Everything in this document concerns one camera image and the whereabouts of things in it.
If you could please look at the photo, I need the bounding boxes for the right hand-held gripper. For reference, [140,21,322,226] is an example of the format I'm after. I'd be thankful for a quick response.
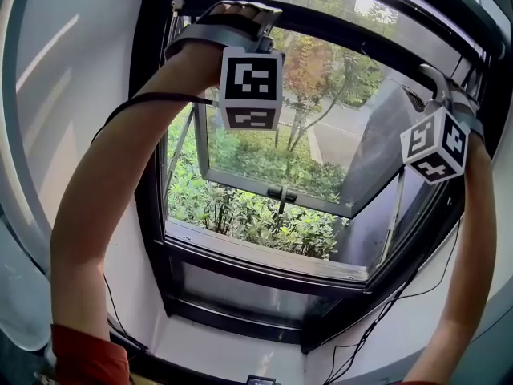
[400,63,487,186]

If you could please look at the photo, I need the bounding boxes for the black window frame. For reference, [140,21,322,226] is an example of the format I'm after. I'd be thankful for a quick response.
[127,0,513,355]

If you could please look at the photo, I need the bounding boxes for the person's left hand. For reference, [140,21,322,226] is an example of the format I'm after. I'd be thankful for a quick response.
[208,2,260,21]

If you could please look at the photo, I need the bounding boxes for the person's red shirt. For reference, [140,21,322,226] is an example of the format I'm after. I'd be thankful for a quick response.
[50,322,131,385]

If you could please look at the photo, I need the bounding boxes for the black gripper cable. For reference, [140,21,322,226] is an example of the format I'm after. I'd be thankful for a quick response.
[90,91,220,144]
[322,214,462,385]

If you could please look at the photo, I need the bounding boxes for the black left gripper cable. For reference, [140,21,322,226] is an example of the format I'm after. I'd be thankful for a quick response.
[90,91,220,144]

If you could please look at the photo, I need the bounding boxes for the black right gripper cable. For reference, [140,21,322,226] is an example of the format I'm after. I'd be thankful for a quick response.
[322,214,462,385]

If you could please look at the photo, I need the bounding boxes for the green bushes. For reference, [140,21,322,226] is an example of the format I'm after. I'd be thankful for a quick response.
[164,106,349,261]

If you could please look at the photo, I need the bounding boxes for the open glass window sash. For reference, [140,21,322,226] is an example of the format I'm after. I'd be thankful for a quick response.
[194,26,446,221]

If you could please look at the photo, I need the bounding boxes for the translucent plastic chair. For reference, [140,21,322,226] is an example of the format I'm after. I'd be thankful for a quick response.
[0,210,53,352]

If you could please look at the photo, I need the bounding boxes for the person's right forearm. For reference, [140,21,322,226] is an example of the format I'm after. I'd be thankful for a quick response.
[400,132,495,385]

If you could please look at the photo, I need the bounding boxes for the black window handle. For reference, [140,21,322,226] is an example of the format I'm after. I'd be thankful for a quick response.
[266,184,298,213]

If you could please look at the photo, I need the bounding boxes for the person's left forearm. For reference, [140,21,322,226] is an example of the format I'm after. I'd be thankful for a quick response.
[50,40,225,347]

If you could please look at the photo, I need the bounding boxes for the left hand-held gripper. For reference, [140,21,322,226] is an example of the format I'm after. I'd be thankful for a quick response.
[163,8,286,132]

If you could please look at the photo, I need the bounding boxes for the thin trees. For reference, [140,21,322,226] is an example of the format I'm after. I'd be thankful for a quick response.
[276,0,388,156]

